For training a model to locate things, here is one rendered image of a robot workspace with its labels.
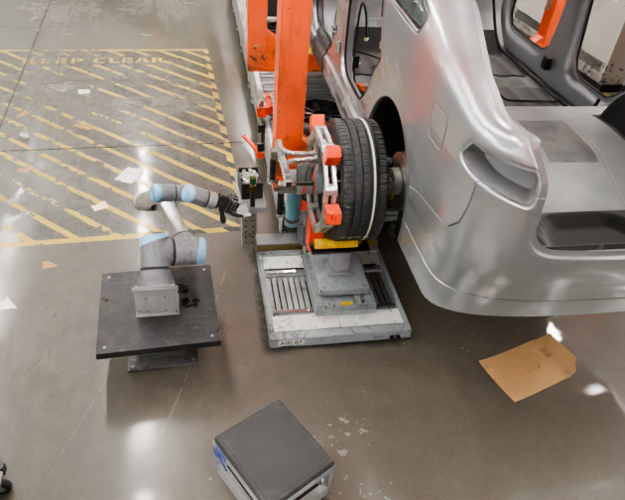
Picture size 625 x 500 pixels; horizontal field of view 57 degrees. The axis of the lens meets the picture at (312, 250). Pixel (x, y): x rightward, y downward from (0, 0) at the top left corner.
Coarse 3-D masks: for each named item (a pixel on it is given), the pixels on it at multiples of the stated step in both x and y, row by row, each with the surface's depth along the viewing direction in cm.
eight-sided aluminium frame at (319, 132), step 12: (312, 132) 311; (324, 132) 301; (312, 144) 325; (324, 144) 290; (324, 168) 287; (324, 180) 286; (324, 192) 287; (336, 192) 288; (312, 204) 335; (312, 216) 327; (312, 228) 322; (324, 228) 313
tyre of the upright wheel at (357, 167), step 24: (336, 120) 300; (360, 120) 302; (336, 144) 294; (360, 144) 287; (384, 144) 290; (360, 168) 284; (384, 168) 286; (360, 192) 286; (384, 192) 288; (360, 216) 293; (384, 216) 295; (336, 240) 311
